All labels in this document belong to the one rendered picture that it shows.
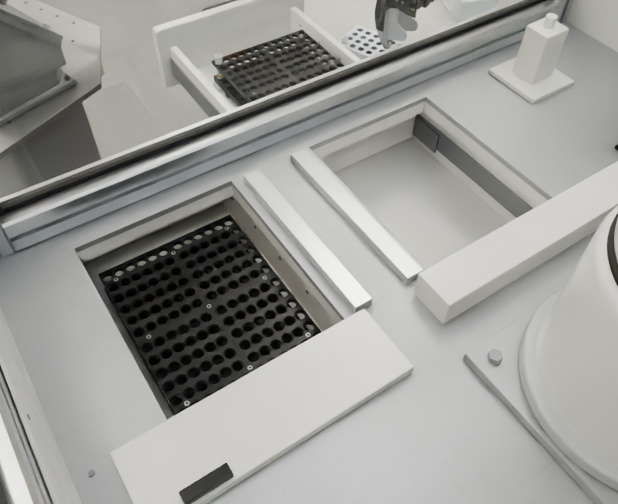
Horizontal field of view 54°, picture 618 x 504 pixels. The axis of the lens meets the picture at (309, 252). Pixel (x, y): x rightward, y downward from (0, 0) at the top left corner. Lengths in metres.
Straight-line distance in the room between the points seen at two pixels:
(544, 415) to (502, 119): 0.45
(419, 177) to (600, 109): 0.27
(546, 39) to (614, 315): 0.52
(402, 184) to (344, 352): 0.40
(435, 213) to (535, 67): 0.24
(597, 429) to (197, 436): 0.34
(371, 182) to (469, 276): 0.34
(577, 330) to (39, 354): 0.49
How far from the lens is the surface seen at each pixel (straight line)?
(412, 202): 0.91
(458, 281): 0.63
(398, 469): 0.57
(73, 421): 0.61
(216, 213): 0.88
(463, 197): 0.94
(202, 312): 0.70
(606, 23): 1.10
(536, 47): 0.93
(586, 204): 0.76
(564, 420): 0.59
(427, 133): 0.98
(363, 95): 0.87
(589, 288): 0.51
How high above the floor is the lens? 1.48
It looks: 51 degrees down
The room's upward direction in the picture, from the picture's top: 1 degrees clockwise
